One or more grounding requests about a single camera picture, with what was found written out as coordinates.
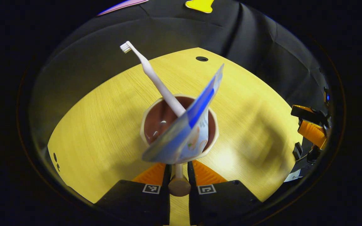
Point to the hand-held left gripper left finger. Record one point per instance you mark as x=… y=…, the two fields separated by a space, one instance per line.
x=137 y=201

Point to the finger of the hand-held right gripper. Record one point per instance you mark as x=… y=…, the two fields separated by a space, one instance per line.
x=313 y=133
x=303 y=112

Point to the white and blue toothpaste tube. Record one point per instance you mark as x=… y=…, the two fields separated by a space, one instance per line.
x=184 y=138

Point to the white toothbrush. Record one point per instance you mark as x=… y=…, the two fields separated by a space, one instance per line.
x=156 y=80

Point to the black backdrop cloth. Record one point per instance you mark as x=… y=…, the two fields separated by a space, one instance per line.
x=262 y=47

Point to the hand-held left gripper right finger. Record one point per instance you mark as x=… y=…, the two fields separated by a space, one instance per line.
x=222 y=201

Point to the beige cup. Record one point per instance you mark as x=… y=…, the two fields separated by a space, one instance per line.
x=159 y=119

